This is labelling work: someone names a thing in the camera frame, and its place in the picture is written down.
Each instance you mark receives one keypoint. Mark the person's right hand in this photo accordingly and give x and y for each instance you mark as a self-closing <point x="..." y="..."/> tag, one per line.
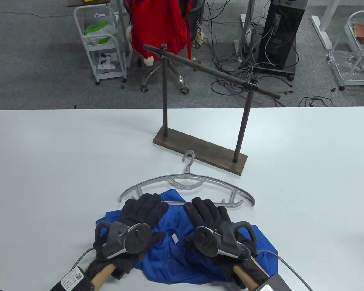
<point x="206" y="212"/>

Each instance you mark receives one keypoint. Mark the black wheeled stand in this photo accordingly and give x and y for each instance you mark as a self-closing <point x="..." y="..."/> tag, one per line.
<point x="280" y="72"/>

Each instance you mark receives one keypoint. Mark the person's left hand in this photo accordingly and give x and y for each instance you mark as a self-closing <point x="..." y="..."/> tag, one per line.
<point x="142" y="209"/>

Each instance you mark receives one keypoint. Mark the paper sheets with black parts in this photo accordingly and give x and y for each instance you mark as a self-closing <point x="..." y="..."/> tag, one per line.
<point x="106" y="65"/>

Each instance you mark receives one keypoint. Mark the white desk leg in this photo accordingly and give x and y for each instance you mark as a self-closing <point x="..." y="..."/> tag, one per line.
<point x="321" y="30"/>

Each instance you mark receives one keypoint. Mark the grey left hand controller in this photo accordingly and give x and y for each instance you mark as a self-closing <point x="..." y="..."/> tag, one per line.
<point x="136" y="239"/>

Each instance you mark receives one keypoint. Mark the grey metal desk leg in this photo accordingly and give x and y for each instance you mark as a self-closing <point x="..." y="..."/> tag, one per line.
<point x="245" y="30"/>

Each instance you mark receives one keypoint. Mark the small white hanging tag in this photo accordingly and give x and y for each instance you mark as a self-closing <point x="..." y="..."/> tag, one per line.
<point x="148" y="61"/>

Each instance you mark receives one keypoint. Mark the grey right hand controller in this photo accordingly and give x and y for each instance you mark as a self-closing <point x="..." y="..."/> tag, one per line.
<point x="204" y="241"/>

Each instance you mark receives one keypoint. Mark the black computer tower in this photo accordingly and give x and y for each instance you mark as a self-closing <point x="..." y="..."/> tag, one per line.
<point x="279" y="30"/>

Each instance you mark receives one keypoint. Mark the blue t-shirt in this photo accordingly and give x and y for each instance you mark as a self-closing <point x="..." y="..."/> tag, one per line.
<point x="170" y="257"/>

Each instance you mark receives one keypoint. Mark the green plastic bag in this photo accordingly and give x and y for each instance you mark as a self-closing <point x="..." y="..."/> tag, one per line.
<point x="95" y="30"/>

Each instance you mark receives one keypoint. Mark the black right wrist sensor box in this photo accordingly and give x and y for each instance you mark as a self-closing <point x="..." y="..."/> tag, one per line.
<point x="273" y="285"/>

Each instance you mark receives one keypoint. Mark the person's right forearm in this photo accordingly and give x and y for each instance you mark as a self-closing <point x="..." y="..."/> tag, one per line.
<point x="245" y="277"/>

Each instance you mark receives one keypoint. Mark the person's left forearm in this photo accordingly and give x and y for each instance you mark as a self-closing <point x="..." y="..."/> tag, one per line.
<point x="103" y="275"/>

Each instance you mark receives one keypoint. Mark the black wrist sensor box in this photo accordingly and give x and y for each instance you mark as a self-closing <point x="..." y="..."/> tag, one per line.
<point x="273" y="285"/>
<point x="69" y="280"/>

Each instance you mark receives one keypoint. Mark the black left wrist sensor box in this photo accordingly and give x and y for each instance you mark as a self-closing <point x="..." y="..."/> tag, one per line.
<point x="69" y="280"/>

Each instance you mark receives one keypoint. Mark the red jacket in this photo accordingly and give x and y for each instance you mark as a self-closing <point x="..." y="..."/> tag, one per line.
<point x="157" y="24"/>

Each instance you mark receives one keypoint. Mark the office chair with chrome base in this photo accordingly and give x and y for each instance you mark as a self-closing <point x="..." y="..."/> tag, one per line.
<point x="153" y="72"/>

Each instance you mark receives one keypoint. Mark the white rolling cart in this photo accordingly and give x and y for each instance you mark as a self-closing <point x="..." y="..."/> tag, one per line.
<point x="100" y="47"/>
<point x="352" y="80"/>

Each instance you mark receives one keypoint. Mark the grey hand controller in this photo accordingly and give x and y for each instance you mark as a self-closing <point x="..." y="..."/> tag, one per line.
<point x="204" y="241"/>
<point x="136" y="239"/>

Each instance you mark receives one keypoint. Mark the grey plastic hanger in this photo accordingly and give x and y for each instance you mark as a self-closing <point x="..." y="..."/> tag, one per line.
<point x="187" y="174"/>

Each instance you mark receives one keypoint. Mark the dark metal hanging rack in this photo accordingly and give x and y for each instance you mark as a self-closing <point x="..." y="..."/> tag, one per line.
<point x="200" y="151"/>

